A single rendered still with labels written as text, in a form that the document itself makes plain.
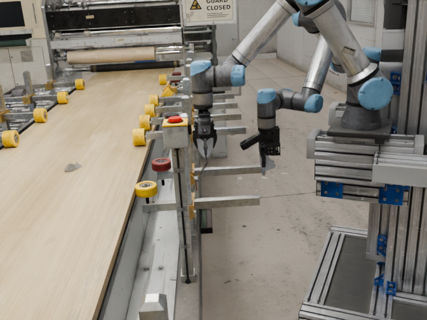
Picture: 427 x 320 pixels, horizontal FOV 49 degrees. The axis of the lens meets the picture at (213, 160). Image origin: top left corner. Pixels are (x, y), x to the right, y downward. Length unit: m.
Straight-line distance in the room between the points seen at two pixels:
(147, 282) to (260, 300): 1.04
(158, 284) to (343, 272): 1.10
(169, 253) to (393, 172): 0.88
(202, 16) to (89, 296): 3.42
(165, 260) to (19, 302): 0.71
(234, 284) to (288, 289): 0.30
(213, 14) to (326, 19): 2.74
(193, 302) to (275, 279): 1.36
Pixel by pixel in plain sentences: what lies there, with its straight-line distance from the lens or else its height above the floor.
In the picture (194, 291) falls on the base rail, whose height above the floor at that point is 0.70.
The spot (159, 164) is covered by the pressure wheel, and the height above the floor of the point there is 0.91.
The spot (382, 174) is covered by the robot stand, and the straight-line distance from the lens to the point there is 1.76.
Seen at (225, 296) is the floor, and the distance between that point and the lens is 2.62.
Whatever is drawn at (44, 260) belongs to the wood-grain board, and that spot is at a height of 0.90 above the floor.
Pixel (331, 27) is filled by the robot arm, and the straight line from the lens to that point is 1.63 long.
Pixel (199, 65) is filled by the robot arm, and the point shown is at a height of 1.32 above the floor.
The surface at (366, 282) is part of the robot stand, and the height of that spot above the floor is 0.21.
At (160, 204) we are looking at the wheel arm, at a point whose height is 0.83.
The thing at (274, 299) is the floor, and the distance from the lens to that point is 2.60.
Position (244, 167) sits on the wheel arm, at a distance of 1.94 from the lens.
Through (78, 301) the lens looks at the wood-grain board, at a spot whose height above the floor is 0.90.
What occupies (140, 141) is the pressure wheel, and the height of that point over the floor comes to 0.93.
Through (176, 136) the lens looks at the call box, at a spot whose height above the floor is 1.19.
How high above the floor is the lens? 1.56
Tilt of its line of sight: 20 degrees down
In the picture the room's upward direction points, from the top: 3 degrees counter-clockwise
